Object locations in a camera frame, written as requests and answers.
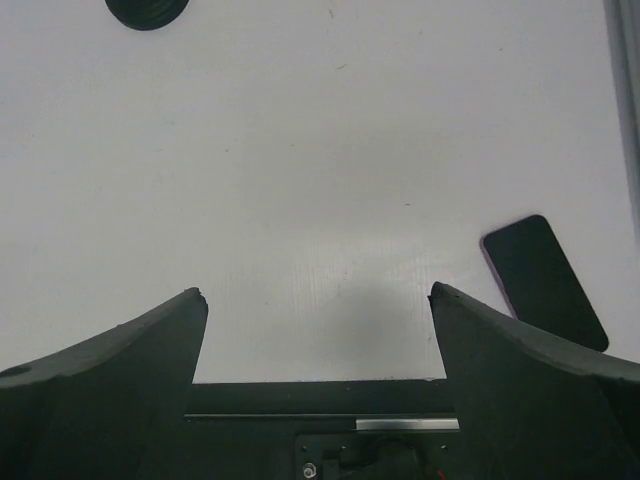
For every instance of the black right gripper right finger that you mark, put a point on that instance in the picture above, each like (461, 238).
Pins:
(532, 405)

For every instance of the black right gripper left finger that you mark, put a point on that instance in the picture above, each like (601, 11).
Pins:
(93, 410)

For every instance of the purple smartphone black screen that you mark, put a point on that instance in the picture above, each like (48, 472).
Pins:
(539, 283)

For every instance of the black phone stand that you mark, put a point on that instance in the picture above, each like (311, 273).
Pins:
(146, 15)

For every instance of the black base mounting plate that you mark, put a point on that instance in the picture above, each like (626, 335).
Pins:
(389, 429)

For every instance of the aluminium frame post right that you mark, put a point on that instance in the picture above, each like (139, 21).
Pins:
(622, 19)

